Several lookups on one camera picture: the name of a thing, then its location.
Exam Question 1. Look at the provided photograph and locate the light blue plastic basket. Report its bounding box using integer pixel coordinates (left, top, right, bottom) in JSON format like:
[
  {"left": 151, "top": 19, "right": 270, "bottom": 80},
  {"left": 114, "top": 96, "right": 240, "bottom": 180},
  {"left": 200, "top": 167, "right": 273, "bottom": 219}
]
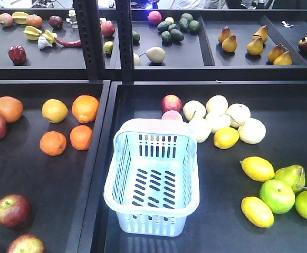
[{"left": 103, "top": 118, "right": 200, "bottom": 237}]

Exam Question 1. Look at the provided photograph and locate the pink peach right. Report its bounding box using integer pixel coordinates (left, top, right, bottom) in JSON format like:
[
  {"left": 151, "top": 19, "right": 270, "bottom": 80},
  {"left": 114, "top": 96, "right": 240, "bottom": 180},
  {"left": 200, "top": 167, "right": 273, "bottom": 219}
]
[{"left": 161, "top": 110, "right": 183, "bottom": 121}]

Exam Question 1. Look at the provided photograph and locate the red apple near white pears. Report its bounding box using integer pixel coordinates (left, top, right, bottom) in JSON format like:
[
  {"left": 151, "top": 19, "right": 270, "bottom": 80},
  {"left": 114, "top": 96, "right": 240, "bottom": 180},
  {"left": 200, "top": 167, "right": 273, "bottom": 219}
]
[{"left": 161, "top": 94, "right": 183, "bottom": 113}]

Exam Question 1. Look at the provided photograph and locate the large orange far right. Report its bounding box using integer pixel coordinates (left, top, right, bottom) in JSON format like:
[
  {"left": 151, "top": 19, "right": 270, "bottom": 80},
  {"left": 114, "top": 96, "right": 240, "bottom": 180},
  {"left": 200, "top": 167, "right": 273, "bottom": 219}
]
[{"left": 72, "top": 95, "right": 99, "bottom": 123}]

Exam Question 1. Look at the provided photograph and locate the white pear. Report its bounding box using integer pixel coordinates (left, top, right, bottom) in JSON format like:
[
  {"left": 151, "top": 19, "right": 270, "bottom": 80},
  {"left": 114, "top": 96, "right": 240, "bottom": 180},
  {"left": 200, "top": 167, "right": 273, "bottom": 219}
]
[{"left": 141, "top": 46, "right": 166, "bottom": 63}]

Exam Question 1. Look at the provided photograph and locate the small orange right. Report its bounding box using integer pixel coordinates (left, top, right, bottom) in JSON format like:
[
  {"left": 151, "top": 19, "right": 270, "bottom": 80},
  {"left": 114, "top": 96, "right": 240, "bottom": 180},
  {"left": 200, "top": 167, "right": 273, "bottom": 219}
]
[{"left": 70, "top": 125, "right": 93, "bottom": 151}]

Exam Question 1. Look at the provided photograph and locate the yellow lemon upper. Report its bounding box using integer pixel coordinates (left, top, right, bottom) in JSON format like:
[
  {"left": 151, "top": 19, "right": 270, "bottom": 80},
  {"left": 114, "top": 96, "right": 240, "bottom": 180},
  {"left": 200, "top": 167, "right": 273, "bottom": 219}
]
[{"left": 214, "top": 127, "right": 239, "bottom": 149}]

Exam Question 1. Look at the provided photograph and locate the yellow lemon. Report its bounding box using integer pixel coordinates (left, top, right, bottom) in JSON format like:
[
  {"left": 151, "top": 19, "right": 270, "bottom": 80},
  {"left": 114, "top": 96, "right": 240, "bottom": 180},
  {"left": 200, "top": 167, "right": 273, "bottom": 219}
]
[
  {"left": 214, "top": 127, "right": 239, "bottom": 149},
  {"left": 241, "top": 196, "right": 274, "bottom": 228},
  {"left": 240, "top": 156, "right": 275, "bottom": 182}
]

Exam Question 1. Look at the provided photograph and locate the yellow round citrus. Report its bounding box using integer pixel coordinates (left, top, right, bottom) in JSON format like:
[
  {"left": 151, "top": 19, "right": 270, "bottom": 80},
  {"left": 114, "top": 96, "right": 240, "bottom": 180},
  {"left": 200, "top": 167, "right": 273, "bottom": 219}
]
[{"left": 42, "top": 99, "right": 68, "bottom": 123}]

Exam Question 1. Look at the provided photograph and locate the small orange left of pair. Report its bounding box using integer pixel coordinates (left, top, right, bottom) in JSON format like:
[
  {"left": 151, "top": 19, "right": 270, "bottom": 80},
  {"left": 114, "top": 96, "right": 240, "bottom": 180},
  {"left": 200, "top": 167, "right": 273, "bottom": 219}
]
[{"left": 40, "top": 131, "right": 67, "bottom": 156}]

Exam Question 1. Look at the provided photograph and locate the yellow lemon middle right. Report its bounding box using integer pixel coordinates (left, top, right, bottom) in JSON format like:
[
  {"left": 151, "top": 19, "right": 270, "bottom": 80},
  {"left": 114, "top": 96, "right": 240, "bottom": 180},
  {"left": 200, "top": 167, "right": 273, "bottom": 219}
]
[{"left": 240, "top": 156, "right": 275, "bottom": 182}]

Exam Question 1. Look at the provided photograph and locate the yellow lemon lower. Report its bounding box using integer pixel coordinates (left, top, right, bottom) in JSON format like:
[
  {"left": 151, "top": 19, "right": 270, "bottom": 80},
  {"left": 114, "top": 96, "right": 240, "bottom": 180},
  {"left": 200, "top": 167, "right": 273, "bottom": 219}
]
[{"left": 241, "top": 196, "right": 274, "bottom": 228}]

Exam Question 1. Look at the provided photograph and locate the green apple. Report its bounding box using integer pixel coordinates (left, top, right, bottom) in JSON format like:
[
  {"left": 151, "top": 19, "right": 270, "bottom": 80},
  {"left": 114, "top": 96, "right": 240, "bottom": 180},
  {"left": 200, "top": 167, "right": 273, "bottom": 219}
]
[{"left": 260, "top": 179, "right": 295, "bottom": 214}]

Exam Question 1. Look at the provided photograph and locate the orange behind apple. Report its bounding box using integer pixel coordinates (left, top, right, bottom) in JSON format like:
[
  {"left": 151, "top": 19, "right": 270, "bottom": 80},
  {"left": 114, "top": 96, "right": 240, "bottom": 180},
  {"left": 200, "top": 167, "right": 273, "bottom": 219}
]
[{"left": 0, "top": 96, "right": 24, "bottom": 123}]

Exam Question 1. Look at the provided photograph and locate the green pear upper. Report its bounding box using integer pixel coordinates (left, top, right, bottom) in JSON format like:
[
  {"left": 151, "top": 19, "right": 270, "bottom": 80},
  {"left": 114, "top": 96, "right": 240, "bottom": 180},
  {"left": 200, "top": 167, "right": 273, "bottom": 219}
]
[{"left": 274, "top": 164, "right": 305, "bottom": 193}]

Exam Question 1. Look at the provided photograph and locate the red bell pepper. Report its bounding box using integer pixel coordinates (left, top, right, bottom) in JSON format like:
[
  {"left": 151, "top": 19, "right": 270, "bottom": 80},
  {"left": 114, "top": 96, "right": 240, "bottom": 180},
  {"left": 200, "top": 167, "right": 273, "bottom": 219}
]
[{"left": 8, "top": 45, "right": 27, "bottom": 65}]

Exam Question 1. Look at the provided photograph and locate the red apple front middle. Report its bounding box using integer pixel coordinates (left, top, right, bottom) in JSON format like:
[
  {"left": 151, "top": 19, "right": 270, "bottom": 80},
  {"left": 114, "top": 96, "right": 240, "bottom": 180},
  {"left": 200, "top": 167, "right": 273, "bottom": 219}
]
[{"left": 0, "top": 194, "right": 33, "bottom": 229}]

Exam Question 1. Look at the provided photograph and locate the red apple front right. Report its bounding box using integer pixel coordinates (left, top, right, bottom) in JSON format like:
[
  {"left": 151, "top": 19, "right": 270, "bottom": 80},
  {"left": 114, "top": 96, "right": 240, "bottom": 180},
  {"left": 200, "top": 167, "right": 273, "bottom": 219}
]
[{"left": 6, "top": 233, "right": 46, "bottom": 253}]

